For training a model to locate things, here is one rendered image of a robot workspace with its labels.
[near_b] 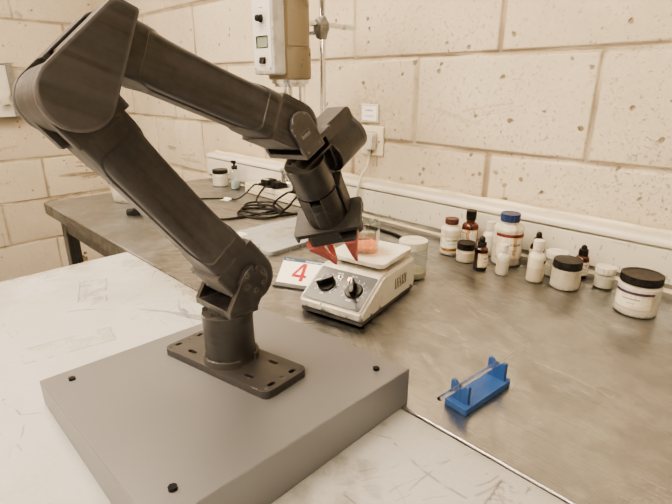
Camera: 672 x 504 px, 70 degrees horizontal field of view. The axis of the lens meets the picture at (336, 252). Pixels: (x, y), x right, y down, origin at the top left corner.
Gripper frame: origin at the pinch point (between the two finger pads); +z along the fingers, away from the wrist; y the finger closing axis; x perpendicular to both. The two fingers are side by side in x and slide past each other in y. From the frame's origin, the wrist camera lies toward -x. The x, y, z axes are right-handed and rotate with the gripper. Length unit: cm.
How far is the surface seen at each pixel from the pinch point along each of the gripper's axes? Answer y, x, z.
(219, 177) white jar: 67, -92, 40
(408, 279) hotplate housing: -7.5, -6.8, 16.0
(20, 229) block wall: 210, -123, 65
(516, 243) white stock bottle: -29.5, -22.1, 27.6
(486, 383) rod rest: -18.5, 20.7, 6.6
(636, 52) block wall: -56, -40, 0
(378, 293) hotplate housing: -3.4, 1.6, 8.6
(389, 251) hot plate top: -5.2, -8.9, 9.8
